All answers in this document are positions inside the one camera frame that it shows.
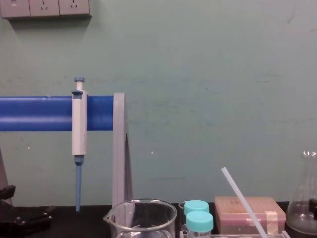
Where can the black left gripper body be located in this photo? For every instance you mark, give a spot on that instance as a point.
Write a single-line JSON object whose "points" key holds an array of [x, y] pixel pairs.
{"points": [[15, 229]]}

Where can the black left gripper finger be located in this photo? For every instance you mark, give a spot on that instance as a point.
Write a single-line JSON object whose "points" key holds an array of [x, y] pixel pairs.
{"points": [[37, 214], [7, 193]]}

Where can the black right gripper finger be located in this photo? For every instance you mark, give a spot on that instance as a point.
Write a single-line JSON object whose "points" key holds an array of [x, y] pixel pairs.
{"points": [[313, 205]]}

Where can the translucent white stirring rod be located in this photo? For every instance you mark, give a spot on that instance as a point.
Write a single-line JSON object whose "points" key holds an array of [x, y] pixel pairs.
{"points": [[244, 200]]}

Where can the clear glass conical flask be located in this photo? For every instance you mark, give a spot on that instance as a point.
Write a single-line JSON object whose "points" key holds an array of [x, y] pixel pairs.
{"points": [[301, 193]]}

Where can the beige tape strip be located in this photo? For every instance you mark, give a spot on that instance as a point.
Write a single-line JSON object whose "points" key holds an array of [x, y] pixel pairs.
{"points": [[271, 221]]}

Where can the clear plastic tray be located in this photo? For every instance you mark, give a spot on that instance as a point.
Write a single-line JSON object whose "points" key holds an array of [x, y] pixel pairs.
{"points": [[235, 236]]}

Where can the brown box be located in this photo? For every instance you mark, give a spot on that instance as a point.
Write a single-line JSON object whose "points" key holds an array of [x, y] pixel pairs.
{"points": [[235, 218]]}

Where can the blue and grey pipette stand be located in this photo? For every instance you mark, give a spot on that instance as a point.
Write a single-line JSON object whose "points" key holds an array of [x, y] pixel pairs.
{"points": [[37, 114]]}

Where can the white and blue pipette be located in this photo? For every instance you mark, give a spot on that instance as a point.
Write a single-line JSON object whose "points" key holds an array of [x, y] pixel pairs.
{"points": [[79, 124]]}

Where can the large clear glass beaker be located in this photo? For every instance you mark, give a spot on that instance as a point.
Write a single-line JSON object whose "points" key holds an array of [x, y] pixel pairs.
{"points": [[141, 220]]}

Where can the vial with teal cap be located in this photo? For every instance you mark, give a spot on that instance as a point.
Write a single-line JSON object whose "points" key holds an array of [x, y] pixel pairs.
{"points": [[196, 206], [199, 221]]}

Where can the small clear glass beaker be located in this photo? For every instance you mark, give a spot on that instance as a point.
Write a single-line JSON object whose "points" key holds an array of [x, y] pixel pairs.
{"points": [[182, 218]]}

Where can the grey wall socket panel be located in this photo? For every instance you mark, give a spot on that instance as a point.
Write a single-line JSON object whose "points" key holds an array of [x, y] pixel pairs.
{"points": [[44, 8]]}

